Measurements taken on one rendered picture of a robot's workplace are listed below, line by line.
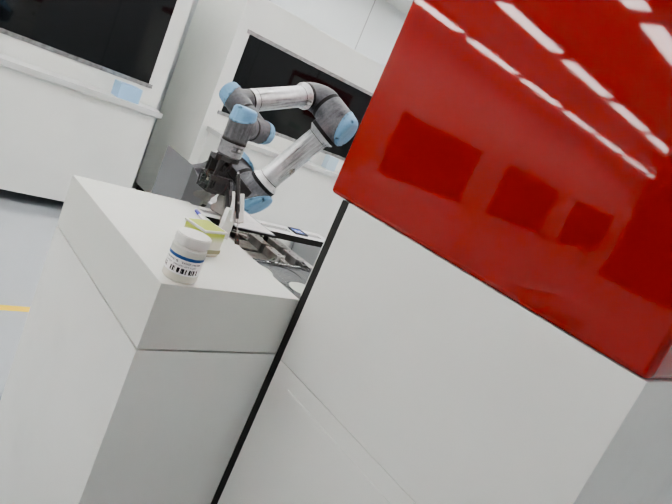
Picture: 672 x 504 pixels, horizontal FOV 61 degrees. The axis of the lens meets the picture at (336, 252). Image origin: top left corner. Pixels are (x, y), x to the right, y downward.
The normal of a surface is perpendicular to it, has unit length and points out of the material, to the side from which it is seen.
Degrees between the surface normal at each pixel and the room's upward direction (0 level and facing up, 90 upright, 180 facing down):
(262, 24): 90
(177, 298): 90
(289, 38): 90
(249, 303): 90
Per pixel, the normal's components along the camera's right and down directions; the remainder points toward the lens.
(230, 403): 0.59, 0.42
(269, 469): -0.71, -0.14
